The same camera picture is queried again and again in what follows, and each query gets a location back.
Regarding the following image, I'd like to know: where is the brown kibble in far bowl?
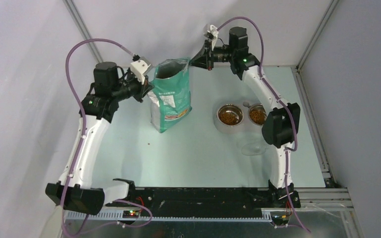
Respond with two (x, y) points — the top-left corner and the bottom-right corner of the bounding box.
(249, 110), (267, 125)

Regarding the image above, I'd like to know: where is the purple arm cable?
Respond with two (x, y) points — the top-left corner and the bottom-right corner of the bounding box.
(216, 16), (312, 234)
(59, 38), (153, 238)

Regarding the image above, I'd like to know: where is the brown kibble in bowl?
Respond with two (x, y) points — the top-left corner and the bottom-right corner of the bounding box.
(249, 110), (267, 125)
(218, 112), (240, 126)

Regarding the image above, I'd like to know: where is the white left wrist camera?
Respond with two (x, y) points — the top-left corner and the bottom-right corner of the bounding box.
(130, 55), (153, 85)

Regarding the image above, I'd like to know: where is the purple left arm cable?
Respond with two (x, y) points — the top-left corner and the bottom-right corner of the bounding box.
(59, 38), (153, 238)

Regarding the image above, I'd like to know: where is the aluminium frame rail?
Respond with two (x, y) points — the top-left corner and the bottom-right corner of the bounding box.
(62, 0), (104, 63)

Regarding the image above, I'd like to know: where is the clear plastic scoop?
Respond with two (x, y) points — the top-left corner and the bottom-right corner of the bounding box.
(241, 140), (267, 156)

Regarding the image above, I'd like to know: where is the green pet food bag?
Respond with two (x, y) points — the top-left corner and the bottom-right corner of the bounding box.
(147, 58), (192, 133)

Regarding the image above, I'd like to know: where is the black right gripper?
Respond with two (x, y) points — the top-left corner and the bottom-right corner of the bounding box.
(189, 38), (236, 71)

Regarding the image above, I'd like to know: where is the grey slotted cable duct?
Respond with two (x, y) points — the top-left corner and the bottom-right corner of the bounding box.
(65, 209), (273, 222)

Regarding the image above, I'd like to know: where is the steel bowl near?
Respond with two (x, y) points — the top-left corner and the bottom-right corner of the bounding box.
(216, 104), (244, 126)

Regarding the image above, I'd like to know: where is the white double bowl stand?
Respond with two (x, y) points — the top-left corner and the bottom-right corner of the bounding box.
(213, 100), (267, 134)

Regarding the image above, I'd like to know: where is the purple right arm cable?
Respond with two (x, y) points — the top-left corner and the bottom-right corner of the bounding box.
(216, 16), (312, 234)

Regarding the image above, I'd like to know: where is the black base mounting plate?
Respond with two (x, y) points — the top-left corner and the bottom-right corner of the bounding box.
(125, 187), (290, 218)

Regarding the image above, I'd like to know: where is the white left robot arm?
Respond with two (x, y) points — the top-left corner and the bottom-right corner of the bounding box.
(45, 59), (153, 215)

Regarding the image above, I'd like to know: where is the brown kibble in near bowl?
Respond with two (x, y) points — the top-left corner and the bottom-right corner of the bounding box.
(218, 112), (240, 126)

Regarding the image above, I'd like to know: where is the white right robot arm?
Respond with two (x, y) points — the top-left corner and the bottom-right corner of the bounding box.
(190, 24), (301, 208)

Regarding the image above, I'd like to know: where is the steel bowl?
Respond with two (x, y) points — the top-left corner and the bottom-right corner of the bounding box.
(216, 104), (244, 126)
(248, 103), (267, 126)

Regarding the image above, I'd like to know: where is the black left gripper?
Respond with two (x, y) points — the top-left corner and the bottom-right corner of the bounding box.
(111, 67), (154, 103)

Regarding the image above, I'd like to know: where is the steel bowl far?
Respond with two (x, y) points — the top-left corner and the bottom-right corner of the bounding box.
(248, 103), (267, 126)

